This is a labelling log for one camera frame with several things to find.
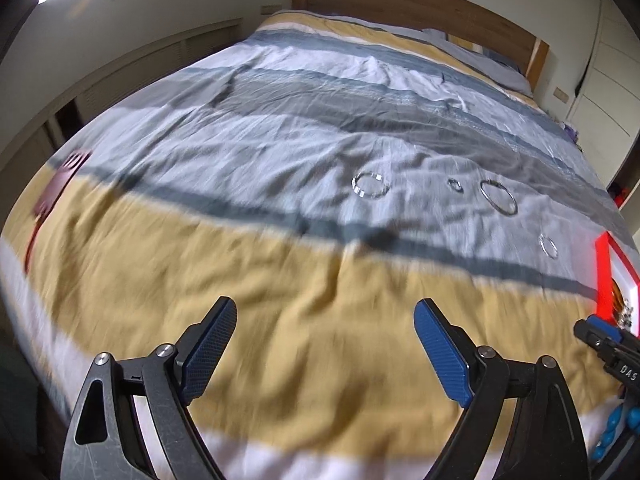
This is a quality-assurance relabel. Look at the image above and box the striped pillow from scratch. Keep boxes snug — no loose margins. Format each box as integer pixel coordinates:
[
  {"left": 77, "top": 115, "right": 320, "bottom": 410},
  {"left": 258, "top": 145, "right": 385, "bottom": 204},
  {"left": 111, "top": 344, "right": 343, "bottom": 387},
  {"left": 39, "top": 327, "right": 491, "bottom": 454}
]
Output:
[{"left": 422, "top": 27, "right": 533, "bottom": 95}]

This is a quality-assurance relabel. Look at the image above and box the red shallow box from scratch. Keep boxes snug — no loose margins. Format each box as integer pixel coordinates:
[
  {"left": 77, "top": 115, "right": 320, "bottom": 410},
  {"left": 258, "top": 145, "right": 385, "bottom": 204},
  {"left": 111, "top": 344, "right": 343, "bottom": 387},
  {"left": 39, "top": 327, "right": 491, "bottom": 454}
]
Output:
[{"left": 595, "top": 231, "right": 640, "bottom": 338}]

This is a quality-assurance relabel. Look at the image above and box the phone in pink case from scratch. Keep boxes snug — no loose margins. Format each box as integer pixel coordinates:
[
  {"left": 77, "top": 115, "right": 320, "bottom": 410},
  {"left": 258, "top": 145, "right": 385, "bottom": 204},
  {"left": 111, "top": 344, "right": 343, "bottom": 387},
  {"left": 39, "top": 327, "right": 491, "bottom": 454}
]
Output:
[{"left": 25, "top": 149, "right": 93, "bottom": 271}]

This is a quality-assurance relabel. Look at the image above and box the large silver bangle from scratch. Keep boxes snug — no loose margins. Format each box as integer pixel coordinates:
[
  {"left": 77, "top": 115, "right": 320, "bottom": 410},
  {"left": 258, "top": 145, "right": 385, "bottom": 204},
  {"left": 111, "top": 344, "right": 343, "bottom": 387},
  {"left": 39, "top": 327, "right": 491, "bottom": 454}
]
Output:
[{"left": 480, "top": 178, "right": 516, "bottom": 217}]

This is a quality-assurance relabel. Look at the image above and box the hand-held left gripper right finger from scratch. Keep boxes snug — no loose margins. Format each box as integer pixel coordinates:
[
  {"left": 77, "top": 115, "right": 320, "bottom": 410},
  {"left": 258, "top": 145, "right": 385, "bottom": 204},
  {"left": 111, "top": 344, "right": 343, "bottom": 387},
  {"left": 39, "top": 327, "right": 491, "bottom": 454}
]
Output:
[{"left": 414, "top": 298, "right": 588, "bottom": 480}]

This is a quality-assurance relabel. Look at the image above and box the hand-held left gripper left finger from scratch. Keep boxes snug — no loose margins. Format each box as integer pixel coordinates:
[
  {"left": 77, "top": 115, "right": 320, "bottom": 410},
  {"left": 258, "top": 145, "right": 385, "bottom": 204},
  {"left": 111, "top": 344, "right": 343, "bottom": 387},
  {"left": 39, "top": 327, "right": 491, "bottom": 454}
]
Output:
[{"left": 62, "top": 296, "right": 237, "bottom": 480}]

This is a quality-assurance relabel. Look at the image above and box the amber bangle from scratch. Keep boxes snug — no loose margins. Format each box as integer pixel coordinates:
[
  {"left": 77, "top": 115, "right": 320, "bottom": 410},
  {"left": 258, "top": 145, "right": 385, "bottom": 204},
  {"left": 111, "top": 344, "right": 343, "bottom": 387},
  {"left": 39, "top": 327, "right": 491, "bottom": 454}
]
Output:
[{"left": 611, "top": 285, "right": 632, "bottom": 318}]

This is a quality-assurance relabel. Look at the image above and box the wooden headboard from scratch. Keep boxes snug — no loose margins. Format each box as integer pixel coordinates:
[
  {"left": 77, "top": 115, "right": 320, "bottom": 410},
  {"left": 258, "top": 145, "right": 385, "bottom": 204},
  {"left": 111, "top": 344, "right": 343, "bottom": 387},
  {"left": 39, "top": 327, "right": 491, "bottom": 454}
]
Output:
[{"left": 292, "top": 0, "right": 550, "bottom": 93}]

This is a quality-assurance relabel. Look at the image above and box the clear bead bracelet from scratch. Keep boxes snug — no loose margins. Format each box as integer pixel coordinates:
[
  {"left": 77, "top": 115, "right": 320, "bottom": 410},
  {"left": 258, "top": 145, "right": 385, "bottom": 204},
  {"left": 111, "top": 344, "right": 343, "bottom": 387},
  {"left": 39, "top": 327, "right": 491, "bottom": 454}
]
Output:
[{"left": 351, "top": 171, "right": 391, "bottom": 199}]

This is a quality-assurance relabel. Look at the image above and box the striped duvet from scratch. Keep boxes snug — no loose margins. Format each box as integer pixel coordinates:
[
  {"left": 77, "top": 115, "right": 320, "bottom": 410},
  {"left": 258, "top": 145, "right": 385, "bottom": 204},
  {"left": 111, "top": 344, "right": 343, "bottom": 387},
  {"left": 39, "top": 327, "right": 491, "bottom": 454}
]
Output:
[{"left": 0, "top": 10, "right": 640, "bottom": 480}]

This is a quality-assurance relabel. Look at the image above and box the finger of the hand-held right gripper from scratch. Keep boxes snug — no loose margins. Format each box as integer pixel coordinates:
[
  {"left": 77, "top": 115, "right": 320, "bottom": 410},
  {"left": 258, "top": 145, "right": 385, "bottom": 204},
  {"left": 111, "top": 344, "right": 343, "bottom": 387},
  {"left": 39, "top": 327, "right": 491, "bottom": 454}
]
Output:
[
  {"left": 587, "top": 315, "right": 640, "bottom": 348},
  {"left": 574, "top": 320, "right": 626, "bottom": 363}
]

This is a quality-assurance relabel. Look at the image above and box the white wardrobe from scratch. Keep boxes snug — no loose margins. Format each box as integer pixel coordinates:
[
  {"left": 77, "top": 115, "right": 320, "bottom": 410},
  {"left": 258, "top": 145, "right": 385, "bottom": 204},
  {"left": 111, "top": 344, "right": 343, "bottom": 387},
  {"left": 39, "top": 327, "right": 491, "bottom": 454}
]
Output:
[{"left": 567, "top": 0, "right": 640, "bottom": 241}]

